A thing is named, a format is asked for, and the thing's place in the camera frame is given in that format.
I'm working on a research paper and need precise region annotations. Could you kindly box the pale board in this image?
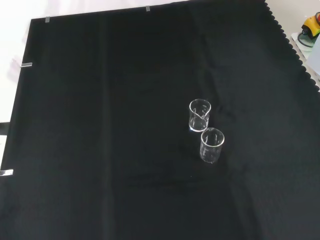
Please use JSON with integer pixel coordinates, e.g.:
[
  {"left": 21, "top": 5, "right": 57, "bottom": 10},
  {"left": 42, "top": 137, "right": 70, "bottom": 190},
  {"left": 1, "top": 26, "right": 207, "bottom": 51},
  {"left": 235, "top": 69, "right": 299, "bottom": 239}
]
[{"left": 289, "top": 31, "right": 320, "bottom": 82}]

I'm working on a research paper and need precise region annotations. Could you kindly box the clear glass beaker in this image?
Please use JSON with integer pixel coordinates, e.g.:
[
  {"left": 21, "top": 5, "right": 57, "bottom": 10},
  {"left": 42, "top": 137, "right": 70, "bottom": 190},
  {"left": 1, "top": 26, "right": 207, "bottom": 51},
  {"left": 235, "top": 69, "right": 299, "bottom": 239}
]
[
  {"left": 199, "top": 127, "right": 225, "bottom": 163},
  {"left": 188, "top": 98, "right": 212, "bottom": 133}
]

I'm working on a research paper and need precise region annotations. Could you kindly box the black bench cloth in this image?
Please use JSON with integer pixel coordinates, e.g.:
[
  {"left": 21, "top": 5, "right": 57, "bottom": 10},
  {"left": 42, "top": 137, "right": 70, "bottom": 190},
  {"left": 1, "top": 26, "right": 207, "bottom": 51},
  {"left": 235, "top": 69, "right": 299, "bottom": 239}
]
[{"left": 0, "top": 0, "right": 320, "bottom": 240}]

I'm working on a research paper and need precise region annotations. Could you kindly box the yellow stop button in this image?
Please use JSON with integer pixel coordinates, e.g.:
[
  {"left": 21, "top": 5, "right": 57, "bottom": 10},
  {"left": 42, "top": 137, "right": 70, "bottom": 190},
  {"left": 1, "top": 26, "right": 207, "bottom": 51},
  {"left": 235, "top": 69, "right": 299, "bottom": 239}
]
[{"left": 300, "top": 11, "right": 320, "bottom": 38}]

